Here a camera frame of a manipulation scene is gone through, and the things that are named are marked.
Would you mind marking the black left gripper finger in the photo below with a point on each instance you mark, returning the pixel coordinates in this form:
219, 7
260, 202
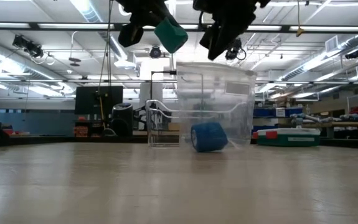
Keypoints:
167, 14

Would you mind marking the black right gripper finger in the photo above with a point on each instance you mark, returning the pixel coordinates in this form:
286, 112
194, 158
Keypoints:
210, 37
228, 35

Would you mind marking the teal elastic bandage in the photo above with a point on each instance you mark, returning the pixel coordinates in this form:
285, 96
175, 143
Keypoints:
172, 37

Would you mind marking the clear plastic bag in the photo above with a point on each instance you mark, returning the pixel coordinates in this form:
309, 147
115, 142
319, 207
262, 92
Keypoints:
216, 102

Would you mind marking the blue bandage roll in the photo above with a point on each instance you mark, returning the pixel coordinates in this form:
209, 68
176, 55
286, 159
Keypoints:
210, 137

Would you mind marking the clear plastic bin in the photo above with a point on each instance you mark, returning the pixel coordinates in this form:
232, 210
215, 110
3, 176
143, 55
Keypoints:
163, 137

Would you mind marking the overhead light bar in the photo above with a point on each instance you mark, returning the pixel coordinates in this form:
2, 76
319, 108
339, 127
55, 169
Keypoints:
73, 26

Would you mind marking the yellow hanging plug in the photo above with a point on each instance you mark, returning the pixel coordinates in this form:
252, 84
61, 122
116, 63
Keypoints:
299, 31

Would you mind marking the blue storage bins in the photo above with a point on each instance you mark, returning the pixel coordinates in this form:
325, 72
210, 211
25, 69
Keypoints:
294, 112

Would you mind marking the black monitor screen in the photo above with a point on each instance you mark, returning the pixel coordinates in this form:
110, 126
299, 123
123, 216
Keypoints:
88, 99

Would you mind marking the white ceiling vent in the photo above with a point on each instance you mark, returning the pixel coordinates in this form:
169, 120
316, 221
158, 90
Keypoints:
332, 44

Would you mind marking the black rounded chair back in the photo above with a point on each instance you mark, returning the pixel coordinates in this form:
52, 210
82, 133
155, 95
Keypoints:
122, 121

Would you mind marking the orange storage boxes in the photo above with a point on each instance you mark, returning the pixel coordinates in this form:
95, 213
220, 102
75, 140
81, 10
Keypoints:
80, 131

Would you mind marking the wooden workbench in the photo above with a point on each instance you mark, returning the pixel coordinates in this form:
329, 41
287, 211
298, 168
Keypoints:
353, 124

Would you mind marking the black ceiling camera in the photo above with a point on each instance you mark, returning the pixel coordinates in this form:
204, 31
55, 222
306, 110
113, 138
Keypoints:
352, 55
30, 48
155, 52
239, 51

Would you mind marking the black background station frame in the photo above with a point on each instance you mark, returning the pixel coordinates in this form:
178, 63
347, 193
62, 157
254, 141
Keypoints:
163, 72

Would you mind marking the silver ventilation duct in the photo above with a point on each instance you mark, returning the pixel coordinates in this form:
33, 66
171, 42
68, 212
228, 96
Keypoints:
322, 59

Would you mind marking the black aluminium frame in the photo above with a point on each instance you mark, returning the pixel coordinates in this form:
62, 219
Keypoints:
57, 140

